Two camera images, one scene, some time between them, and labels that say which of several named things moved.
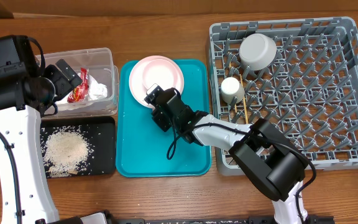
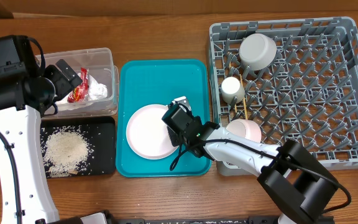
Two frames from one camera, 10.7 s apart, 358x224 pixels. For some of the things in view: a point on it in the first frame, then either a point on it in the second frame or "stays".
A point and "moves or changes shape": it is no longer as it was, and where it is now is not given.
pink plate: (155, 70) to (146, 133)
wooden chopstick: (246, 116) stays
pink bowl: (161, 72) moves or changes shape
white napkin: (96, 90) stays
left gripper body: (56, 84) stays
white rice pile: (66, 150) stays
